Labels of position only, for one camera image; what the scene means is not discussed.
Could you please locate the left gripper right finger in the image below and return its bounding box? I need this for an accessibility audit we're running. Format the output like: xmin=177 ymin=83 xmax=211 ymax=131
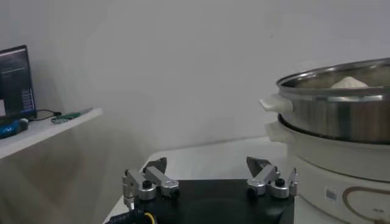
xmin=246 ymin=156 xmax=299 ymax=200

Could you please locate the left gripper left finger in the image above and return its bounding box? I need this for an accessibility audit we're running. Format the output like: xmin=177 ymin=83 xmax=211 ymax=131
xmin=121 ymin=156 xmax=180 ymax=211

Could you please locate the white steamed baozi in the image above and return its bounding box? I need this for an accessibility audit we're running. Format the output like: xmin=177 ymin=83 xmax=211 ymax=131
xmin=330 ymin=75 xmax=369 ymax=90

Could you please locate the stainless steel steamer basket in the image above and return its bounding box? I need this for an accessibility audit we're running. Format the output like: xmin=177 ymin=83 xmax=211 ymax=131
xmin=258 ymin=57 xmax=390 ymax=145

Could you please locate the white electric cooking pot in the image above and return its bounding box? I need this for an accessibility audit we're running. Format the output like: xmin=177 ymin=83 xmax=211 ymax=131
xmin=264 ymin=121 xmax=390 ymax=224

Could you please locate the white side table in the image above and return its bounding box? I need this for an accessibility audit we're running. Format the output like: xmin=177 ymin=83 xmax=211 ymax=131
xmin=0 ymin=107 xmax=104 ymax=162

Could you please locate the blue handheld tool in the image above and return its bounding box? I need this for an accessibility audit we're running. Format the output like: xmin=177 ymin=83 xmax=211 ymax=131
xmin=0 ymin=117 xmax=30 ymax=141

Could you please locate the dark computer monitor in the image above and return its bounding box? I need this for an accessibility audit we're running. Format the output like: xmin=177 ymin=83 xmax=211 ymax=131
xmin=0 ymin=44 xmax=38 ymax=121

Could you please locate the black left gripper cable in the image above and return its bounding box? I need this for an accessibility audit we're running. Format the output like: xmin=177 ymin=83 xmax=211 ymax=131
xmin=105 ymin=209 xmax=158 ymax=224

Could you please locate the thin black cable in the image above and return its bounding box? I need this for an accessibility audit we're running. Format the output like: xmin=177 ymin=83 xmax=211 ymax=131
xmin=29 ymin=108 xmax=62 ymax=123

